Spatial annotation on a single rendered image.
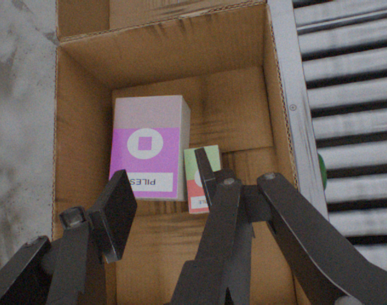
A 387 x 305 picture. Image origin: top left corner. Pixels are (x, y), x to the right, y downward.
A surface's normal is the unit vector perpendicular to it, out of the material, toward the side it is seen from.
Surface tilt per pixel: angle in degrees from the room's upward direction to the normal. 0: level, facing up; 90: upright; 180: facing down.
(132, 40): 90
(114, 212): 97
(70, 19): 90
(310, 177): 0
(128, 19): 2
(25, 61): 0
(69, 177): 90
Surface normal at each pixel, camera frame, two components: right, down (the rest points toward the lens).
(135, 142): -0.20, -0.20
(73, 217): 0.29, 0.16
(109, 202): 0.96, -0.26
